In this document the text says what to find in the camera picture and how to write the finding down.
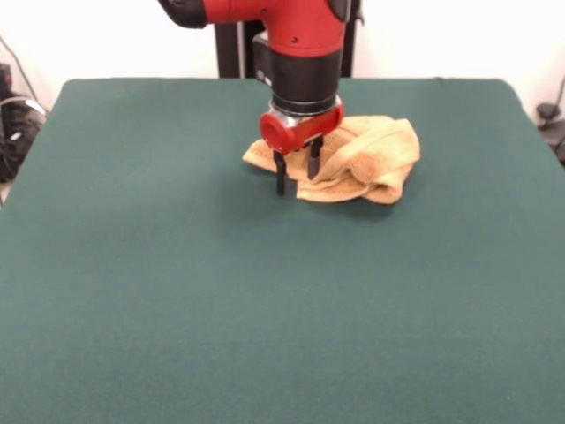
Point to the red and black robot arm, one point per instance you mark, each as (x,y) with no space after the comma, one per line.
(304,35)

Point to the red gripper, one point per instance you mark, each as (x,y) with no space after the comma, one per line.
(304,130)

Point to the dark green tablecloth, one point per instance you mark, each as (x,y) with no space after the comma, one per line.
(176,265)

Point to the tan terry towel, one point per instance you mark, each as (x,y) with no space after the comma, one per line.
(379,150)

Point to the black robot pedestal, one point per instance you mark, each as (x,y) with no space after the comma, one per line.
(229,48)

